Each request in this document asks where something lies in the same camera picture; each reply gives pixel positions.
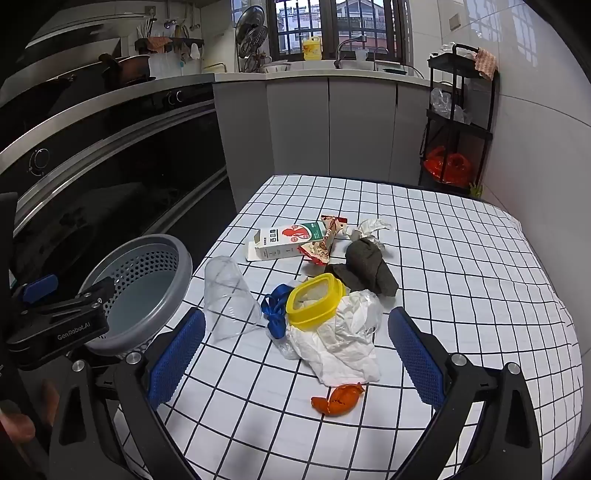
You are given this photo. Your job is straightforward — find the crumpled white paper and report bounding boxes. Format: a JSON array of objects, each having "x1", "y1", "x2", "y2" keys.
[{"x1": 347, "y1": 219, "x2": 392, "y2": 250}]

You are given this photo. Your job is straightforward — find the orange peel piece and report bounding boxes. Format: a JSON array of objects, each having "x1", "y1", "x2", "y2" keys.
[{"x1": 311, "y1": 383, "x2": 365, "y2": 416}]

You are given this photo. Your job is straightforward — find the brown wok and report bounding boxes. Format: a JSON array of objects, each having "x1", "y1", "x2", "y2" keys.
[{"x1": 99, "y1": 53, "x2": 153, "y2": 88}]

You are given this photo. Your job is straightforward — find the white plastic bag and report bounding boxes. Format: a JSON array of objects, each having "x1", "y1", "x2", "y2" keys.
[{"x1": 285, "y1": 290, "x2": 384, "y2": 387}]

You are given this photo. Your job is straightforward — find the black wall utensil rack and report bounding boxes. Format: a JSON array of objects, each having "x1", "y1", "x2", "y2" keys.
[{"x1": 134, "y1": 37, "x2": 206, "y2": 54}]

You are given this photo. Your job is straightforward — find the blue strap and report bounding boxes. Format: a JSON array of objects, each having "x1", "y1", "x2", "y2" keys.
[{"x1": 260, "y1": 284, "x2": 296, "y2": 340}]

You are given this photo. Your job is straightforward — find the person's left hand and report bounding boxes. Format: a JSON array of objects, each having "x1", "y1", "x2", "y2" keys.
[{"x1": 0, "y1": 380, "x2": 62, "y2": 468}]

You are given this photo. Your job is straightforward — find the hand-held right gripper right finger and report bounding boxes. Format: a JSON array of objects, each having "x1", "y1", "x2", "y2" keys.
[{"x1": 387, "y1": 307, "x2": 544, "y2": 480}]

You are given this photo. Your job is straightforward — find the black shelf rack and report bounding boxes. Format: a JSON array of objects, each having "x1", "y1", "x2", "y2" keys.
[{"x1": 418, "y1": 44, "x2": 500, "y2": 197}]

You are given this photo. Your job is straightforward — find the patterned cloth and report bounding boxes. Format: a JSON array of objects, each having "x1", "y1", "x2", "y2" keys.
[{"x1": 475, "y1": 47, "x2": 499, "y2": 80}]

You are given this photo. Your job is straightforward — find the dark cloth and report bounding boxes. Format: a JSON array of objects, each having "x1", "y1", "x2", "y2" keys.
[{"x1": 324, "y1": 237, "x2": 400, "y2": 297}]

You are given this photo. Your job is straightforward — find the grey perforated basket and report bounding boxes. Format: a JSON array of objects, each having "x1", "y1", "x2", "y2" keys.
[{"x1": 76, "y1": 234, "x2": 194, "y2": 357}]

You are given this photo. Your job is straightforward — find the clear plastic bag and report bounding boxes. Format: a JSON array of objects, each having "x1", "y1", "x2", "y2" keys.
[{"x1": 273, "y1": 330, "x2": 303, "y2": 361}]

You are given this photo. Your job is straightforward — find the grey kitchen cabinet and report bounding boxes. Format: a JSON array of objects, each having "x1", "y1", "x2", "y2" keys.
[{"x1": 212, "y1": 69, "x2": 432, "y2": 217}]

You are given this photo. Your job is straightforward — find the red plastic bag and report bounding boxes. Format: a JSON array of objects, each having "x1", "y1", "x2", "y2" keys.
[{"x1": 424, "y1": 147, "x2": 472, "y2": 185}]

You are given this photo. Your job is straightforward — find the white green carton box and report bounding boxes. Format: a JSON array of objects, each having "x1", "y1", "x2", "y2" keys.
[{"x1": 246, "y1": 220, "x2": 329, "y2": 263}]

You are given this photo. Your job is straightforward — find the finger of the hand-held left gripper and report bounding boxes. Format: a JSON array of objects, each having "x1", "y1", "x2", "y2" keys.
[
  {"x1": 12, "y1": 274, "x2": 60, "y2": 320},
  {"x1": 6, "y1": 277, "x2": 117, "y2": 368}
]

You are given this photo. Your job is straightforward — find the clear plastic cup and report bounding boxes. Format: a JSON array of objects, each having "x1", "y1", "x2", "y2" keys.
[{"x1": 204, "y1": 255, "x2": 265, "y2": 344}]

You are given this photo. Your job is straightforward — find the steel range hood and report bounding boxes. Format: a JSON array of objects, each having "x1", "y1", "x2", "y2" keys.
[{"x1": 21, "y1": 0, "x2": 200, "y2": 52}]

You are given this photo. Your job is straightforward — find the black fan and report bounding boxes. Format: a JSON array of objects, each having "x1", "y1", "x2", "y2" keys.
[{"x1": 235, "y1": 4, "x2": 270, "y2": 73}]

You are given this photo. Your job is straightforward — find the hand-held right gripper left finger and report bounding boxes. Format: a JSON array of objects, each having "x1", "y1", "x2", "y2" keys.
[{"x1": 46, "y1": 308, "x2": 206, "y2": 480}]

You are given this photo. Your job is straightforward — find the barred window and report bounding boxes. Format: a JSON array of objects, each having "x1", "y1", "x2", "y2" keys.
[{"x1": 265, "y1": 0, "x2": 411, "y2": 63}]

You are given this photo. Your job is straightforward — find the translucent white bag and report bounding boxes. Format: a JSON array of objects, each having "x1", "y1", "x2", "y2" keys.
[{"x1": 429, "y1": 88, "x2": 472, "y2": 125}]

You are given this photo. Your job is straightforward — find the red snack wrapper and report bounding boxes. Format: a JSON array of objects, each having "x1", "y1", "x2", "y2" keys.
[{"x1": 299, "y1": 215, "x2": 348, "y2": 265}]

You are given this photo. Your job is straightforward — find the metal faucet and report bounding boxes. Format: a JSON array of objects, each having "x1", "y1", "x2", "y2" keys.
[{"x1": 335, "y1": 36, "x2": 368, "y2": 69}]

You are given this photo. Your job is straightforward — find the black built-in oven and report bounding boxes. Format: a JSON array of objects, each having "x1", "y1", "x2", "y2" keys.
[{"x1": 0, "y1": 83, "x2": 238, "y2": 296}]

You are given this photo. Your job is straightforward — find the white checked tablecloth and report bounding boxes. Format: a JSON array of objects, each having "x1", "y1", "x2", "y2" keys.
[{"x1": 113, "y1": 174, "x2": 583, "y2": 480}]

